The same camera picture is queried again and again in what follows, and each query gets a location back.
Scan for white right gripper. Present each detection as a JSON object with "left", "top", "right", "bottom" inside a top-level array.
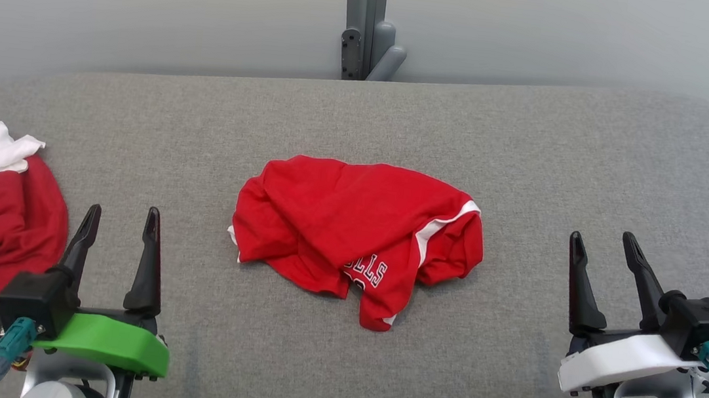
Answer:
[{"left": 553, "top": 226, "right": 709, "bottom": 398}]

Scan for red shorts with white stripe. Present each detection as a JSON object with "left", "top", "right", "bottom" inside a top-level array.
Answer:
[{"left": 218, "top": 147, "right": 493, "bottom": 342}]

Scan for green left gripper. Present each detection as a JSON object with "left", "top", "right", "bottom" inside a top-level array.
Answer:
[{"left": 31, "top": 195, "right": 186, "bottom": 381}]

